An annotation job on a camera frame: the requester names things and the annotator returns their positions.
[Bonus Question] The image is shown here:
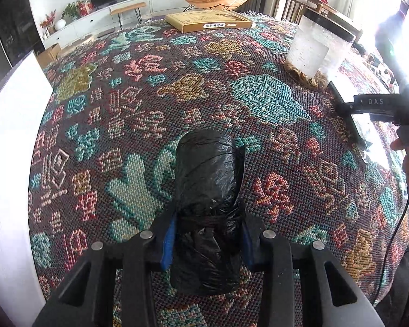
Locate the small wooden bench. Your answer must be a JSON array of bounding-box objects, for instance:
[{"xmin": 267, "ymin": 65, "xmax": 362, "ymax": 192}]
[{"xmin": 110, "ymin": 2, "xmax": 147, "ymax": 30}]

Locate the yellow flat cardboard box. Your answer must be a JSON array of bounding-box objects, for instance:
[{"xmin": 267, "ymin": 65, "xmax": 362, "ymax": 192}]
[{"xmin": 165, "ymin": 10, "xmax": 252, "ymax": 33}]

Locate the colourful woven table cloth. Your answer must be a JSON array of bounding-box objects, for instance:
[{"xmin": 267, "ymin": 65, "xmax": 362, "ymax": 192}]
[{"xmin": 28, "ymin": 14, "xmax": 409, "ymax": 326}]

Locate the wooden dining chair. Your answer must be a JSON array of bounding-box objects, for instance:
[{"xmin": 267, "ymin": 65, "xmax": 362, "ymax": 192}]
[{"xmin": 272, "ymin": 0, "xmax": 323, "ymax": 25}]

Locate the clear plastic sleeve with tablet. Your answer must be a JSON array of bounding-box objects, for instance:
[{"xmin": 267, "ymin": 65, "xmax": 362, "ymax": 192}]
[{"xmin": 329, "ymin": 78, "xmax": 388, "ymax": 153}]

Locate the clear jar with black lid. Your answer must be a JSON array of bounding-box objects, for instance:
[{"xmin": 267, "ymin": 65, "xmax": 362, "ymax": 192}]
[{"xmin": 284, "ymin": 8, "xmax": 355, "ymax": 91}]

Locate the black plastic bag roll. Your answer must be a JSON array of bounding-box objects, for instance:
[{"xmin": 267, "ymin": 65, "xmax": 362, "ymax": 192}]
[{"xmin": 170, "ymin": 128, "xmax": 245, "ymax": 296}]

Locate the white tv cabinet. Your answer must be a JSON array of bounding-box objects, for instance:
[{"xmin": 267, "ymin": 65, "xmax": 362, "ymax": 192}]
[{"xmin": 43, "ymin": 0, "xmax": 189, "ymax": 49}]

